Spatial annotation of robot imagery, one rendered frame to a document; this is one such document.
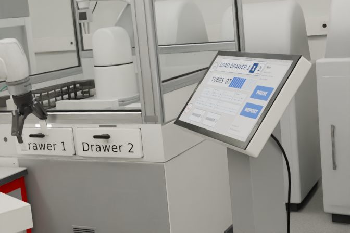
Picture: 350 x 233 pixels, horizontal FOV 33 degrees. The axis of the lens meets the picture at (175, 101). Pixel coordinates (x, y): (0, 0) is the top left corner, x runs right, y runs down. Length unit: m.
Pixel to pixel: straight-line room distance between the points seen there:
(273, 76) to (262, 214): 0.45
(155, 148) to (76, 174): 0.40
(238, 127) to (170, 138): 0.59
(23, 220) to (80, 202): 0.70
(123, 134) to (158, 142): 0.14
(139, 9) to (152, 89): 0.30
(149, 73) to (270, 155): 0.57
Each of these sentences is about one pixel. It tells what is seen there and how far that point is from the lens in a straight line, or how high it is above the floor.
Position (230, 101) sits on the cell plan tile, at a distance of 1.86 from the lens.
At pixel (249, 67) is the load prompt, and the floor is 1.16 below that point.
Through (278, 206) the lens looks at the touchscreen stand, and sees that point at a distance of 1.96.
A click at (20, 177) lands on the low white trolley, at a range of 2.58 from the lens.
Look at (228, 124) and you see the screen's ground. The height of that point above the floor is 1.00.
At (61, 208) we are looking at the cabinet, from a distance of 2.58.
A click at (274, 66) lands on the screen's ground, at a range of 1.78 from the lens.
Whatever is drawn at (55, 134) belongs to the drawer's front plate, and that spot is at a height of 0.91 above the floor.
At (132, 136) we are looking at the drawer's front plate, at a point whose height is 0.90.
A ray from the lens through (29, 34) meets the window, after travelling 2.52.
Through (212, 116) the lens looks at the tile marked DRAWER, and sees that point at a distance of 1.90.
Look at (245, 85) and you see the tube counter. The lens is 1.85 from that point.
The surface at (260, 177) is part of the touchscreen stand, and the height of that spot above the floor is 0.82.
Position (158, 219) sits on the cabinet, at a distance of 2.33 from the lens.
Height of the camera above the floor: 1.35
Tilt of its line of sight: 8 degrees down
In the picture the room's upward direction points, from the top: 5 degrees counter-clockwise
